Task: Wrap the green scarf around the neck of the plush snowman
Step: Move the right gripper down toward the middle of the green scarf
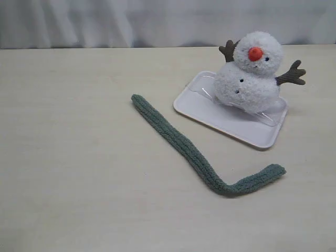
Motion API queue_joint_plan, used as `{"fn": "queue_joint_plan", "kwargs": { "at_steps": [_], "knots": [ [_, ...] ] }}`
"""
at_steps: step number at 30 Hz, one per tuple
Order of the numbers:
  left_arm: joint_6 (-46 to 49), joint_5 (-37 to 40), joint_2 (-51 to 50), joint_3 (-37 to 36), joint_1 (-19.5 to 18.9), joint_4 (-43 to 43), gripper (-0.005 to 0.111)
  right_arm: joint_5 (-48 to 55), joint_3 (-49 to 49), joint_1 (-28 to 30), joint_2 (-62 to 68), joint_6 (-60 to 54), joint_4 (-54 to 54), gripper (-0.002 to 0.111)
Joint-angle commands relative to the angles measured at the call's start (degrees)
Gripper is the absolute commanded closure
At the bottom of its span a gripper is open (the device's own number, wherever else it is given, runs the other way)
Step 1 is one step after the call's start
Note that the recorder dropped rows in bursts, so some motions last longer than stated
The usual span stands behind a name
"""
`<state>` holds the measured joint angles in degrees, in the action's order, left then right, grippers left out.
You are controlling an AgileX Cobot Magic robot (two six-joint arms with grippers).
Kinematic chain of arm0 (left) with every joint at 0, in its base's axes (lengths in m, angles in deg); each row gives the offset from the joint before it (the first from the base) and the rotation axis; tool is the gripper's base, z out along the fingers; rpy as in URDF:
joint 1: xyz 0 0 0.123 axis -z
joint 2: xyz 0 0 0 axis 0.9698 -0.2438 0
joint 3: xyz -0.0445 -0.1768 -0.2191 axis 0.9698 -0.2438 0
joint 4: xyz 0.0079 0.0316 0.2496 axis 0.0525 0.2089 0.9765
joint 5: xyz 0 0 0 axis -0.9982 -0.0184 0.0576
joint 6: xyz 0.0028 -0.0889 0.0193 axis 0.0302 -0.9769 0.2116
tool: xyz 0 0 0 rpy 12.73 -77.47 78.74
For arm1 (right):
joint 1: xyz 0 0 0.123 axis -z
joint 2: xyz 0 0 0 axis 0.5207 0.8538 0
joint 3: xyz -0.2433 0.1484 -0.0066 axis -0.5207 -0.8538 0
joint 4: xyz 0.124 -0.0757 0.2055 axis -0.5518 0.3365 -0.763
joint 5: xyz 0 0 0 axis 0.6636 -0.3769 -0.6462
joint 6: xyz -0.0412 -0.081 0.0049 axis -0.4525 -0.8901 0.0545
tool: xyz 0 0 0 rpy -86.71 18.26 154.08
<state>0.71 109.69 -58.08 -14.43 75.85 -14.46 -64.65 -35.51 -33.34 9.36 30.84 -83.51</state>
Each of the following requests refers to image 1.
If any green knitted scarf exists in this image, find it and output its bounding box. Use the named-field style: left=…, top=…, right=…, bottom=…
left=131, top=94, right=286, bottom=197

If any white plastic tray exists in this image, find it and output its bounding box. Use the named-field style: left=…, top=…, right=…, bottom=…
left=173, top=71, right=288, bottom=150

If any white plush snowman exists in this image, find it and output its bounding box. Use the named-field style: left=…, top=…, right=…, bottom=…
left=213, top=31, right=306, bottom=114

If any white curtain backdrop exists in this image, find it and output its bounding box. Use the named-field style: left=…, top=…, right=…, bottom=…
left=1, top=1, right=335, bottom=49

